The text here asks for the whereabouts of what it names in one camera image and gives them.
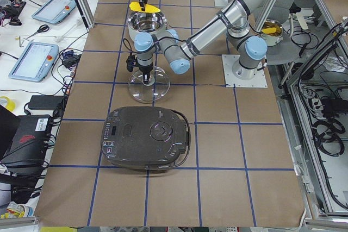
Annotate yellow corn cob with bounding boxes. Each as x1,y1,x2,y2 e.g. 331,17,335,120
129,2,161,14

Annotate glass pot lid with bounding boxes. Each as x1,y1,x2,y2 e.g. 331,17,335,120
128,66,171,103

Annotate pale green steel pot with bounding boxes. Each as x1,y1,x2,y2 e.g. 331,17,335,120
127,11,167,41

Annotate dark rice cooker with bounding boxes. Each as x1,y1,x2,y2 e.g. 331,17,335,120
101,106,191,171

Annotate blue teach pendant far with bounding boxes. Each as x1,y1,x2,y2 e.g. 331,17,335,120
32,0,76,24

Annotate blue teach pendant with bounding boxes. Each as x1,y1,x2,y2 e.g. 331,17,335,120
32,0,76,24
8,41,59,82

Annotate black power adapter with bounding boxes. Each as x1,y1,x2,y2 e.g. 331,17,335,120
28,95,63,110

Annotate blue teach pendant near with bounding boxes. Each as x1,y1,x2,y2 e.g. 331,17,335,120
8,41,59,82

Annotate black computer box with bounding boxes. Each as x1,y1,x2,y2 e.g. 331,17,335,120
1,115,54,168

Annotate grey chair with bowl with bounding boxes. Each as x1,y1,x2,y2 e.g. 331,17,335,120
260,0,297,65

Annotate yellow tape roll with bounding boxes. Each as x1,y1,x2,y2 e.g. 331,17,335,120
0,96,16,112

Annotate black handled scissors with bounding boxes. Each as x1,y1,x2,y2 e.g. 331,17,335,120
28,24,50,38

